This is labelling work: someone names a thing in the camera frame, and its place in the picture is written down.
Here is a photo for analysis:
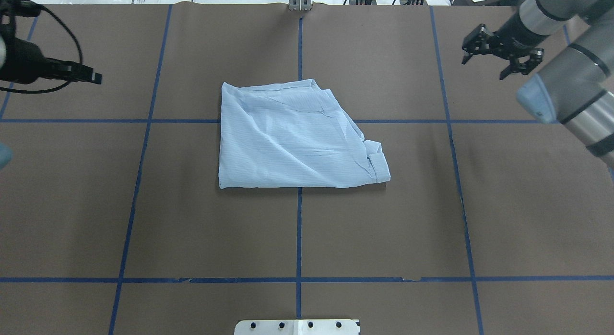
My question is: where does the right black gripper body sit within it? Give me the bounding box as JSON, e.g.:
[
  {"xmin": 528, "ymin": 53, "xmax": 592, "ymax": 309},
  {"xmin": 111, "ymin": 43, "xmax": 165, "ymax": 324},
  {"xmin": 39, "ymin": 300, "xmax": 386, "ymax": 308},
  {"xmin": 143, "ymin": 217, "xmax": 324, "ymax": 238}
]
[{"xmin": 462, "ymin": 23, "xmax": 544, "ymax": 81}]

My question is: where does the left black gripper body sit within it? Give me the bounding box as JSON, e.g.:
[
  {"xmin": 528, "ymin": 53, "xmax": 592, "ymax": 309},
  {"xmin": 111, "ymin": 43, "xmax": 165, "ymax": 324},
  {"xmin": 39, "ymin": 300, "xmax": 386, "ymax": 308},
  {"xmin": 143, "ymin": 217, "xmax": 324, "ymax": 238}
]
[{"xmin": 0, "ymin": 0, "xmax": 94, "ymax": 85}]

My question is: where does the light blue button shirt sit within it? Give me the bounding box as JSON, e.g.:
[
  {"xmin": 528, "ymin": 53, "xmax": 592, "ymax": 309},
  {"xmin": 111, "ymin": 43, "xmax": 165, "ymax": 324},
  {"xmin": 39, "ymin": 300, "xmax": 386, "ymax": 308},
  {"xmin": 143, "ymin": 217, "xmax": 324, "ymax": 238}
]
[{"xmin": 218, "ymin": 79, "xmax": 391, "ymax": 189}]

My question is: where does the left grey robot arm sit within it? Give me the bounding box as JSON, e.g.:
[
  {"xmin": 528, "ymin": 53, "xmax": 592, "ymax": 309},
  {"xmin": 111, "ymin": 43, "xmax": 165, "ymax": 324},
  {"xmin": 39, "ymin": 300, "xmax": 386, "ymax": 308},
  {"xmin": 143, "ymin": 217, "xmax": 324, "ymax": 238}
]
[{"xmin": 0, "ymin": 0, "xmax": 103, "ymax": 95}]

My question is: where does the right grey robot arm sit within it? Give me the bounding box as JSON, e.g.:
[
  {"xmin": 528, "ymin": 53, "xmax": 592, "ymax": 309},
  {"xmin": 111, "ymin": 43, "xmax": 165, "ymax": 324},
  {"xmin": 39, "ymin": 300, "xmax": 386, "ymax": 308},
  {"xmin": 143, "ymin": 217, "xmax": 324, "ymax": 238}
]
[{"xmin": 462, "ymin": 0, "xmax": 614, "ymax": 167}]

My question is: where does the grey aluminium frame post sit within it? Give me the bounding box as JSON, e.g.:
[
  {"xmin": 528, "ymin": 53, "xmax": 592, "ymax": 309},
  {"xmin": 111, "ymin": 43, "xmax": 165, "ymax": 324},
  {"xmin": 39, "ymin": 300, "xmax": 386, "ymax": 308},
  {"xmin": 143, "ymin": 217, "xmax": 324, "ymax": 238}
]
[{"xmin": 289, "ymin": 0, "xmax": 313, "ymax": 12}]

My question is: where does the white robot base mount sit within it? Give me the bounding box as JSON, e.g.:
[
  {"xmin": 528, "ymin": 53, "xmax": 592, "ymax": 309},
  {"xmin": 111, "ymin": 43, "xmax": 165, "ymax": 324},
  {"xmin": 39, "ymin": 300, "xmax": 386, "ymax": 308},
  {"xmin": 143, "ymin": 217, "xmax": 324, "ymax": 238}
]
[{"xmin": 233, "ymin": 318, "xmax": 361, "ymax": 335}]

